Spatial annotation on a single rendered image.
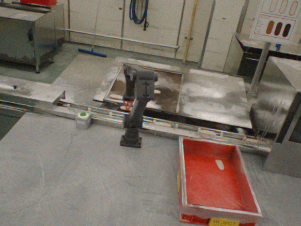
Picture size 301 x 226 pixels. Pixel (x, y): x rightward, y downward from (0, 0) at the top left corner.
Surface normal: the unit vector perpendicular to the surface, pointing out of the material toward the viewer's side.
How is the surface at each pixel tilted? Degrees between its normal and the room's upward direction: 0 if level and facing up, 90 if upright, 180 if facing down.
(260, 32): 90
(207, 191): 0
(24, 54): 90
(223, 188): 0
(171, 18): 90
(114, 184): 0
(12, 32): 90
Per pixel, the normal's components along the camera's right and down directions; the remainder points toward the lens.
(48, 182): 0.12, -0.86
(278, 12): -0.21, 0.47
